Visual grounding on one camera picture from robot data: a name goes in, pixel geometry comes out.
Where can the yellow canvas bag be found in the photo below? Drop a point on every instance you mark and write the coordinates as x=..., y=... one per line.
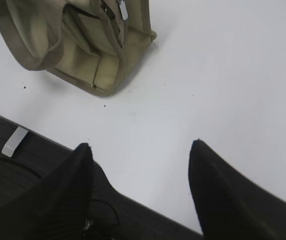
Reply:
x=85, y=43

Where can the silver zipper pull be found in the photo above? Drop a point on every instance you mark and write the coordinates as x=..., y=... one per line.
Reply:
x=123, y=9

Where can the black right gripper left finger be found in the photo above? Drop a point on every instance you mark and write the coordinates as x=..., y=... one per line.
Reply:
x=56, y=207

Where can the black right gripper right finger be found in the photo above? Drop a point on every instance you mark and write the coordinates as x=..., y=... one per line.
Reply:
x=229, y=206

